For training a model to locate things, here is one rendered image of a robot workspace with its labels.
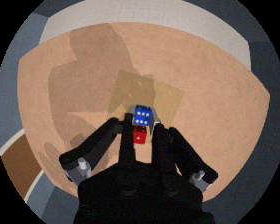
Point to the red die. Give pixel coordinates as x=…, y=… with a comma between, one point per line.
x=139, y=134

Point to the blue die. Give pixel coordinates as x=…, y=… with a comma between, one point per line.
x=142, y=115

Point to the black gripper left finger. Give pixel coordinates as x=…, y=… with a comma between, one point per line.
x=79, y=162

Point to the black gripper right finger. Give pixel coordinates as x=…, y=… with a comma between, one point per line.
x=189, y=163

